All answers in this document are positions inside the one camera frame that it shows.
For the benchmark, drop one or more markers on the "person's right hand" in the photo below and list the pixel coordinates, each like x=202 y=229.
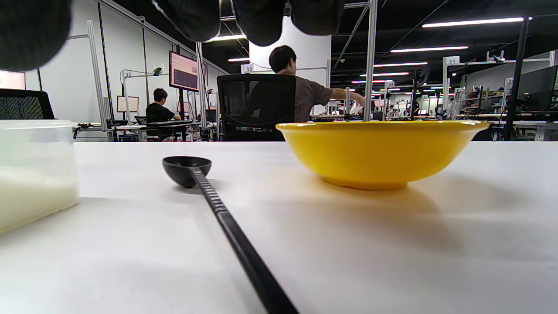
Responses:
x=30 y=30

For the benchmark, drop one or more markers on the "black mesh chair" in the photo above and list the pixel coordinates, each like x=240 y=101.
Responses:
x=24 y=105

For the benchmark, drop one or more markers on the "small white monitor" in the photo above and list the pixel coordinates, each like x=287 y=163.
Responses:
x=127 y=104

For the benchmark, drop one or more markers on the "white desk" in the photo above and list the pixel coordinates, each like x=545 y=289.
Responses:
x=130 y=127

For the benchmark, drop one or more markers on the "clear plastic container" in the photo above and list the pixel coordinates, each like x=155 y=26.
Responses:
x=35 y=174

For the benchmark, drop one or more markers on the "monitor with pink screen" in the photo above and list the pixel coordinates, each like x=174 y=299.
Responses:
x=184 y=72

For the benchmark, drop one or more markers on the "long ceiling light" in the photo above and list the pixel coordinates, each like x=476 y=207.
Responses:
x=429 y=49
x=473 y=22
x=226 y=38

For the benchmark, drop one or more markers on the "white number sign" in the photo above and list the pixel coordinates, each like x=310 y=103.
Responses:
x=247 y=68
x=452 y=60

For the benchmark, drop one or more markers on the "black office chair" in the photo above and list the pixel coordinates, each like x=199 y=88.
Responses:
x=255 y=107

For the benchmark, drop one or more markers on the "black ladle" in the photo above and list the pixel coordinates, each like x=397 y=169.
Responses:
x=237 y=240

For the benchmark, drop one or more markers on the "yellow bowl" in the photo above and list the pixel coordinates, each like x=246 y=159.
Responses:
x=379 y=152

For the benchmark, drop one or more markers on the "black pole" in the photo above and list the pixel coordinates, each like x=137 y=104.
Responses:
x=516 y=78

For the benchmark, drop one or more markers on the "dark monitor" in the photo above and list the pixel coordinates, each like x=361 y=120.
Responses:
x=538 y=89

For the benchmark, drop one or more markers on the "white frame post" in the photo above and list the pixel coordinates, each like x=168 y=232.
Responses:
x=98 y=78

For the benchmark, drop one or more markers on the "aluminium frame post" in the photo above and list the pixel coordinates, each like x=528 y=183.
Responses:
x=370 y=65

